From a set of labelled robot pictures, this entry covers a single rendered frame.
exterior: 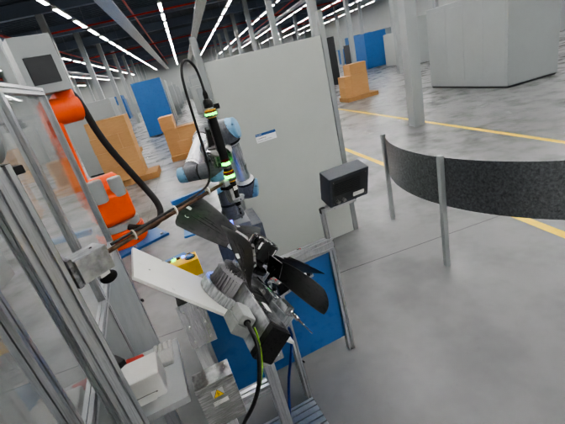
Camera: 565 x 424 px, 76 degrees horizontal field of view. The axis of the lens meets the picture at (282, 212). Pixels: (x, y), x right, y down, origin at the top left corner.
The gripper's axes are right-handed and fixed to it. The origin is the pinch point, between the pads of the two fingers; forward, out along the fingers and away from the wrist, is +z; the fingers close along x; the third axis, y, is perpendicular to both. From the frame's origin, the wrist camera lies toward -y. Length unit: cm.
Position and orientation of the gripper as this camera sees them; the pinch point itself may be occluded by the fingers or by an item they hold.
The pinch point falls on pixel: (223, 151)
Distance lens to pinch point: 140.8
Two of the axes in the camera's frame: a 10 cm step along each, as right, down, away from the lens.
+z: 3.8, 2.7, -8.8
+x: -9.0, 3.4, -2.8
